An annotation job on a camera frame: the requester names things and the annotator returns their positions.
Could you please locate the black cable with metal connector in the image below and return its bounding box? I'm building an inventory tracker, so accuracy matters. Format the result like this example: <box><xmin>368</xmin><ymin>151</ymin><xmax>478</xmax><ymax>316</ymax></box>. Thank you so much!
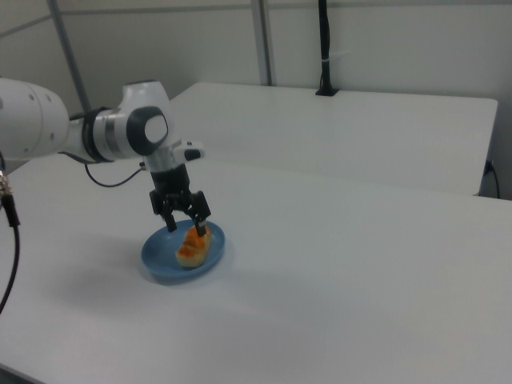
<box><xmin>0</xmin><ymin>151</ymin><xmax>22</xmax><ymax>318</ymax></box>

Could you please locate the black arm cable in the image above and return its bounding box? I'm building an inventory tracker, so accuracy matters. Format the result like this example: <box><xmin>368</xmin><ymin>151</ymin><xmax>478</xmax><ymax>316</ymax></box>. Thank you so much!
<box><xmin>58</xmin><ymin>150</ymin><xmax>146</xmax><ymax>189</ymax></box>

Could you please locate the upright grey metal post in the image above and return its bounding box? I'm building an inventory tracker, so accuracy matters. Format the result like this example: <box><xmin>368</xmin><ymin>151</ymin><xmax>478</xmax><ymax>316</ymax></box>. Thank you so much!
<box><xmin>251</xmin><ymin>0</ymin><xmax>278</xmax><ymax>86</ymax></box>

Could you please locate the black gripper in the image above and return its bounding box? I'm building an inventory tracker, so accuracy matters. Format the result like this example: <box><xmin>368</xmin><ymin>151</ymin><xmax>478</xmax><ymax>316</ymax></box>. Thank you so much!
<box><xmin>149</xmin><ymin>163</ymin><xmax>212</xmax><ymax>237</ymax></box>

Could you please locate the slanted grey metal post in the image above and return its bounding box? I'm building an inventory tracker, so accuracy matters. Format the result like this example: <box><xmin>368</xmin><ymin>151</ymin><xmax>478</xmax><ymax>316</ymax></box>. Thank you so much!
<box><xmin>46</xmin><ymin>0</ymin><xmax>92</xmax><ymax>118</ymax></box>

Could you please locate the black pole with clamp base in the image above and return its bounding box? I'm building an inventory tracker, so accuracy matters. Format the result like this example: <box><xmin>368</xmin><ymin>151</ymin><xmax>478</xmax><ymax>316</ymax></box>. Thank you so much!
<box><xmin>314</xmin><ymin>0</ymin><xmax>340</xmax><ymax>98</ymax></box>

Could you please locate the blue round plate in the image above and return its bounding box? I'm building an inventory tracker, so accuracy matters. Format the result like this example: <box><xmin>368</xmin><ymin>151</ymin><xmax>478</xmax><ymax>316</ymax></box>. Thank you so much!
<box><xmin>141</xmin><ymin>218</ymin><xmax>226</xmax><ymax>286</ymax></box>

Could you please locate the orange glazed bread loaf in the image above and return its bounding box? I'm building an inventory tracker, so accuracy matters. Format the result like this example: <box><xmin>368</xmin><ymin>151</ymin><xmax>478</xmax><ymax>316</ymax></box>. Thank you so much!
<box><xmin>175</xmin><ymin>226</ymin><xmax>213</xmax><ymax>269</ymax></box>

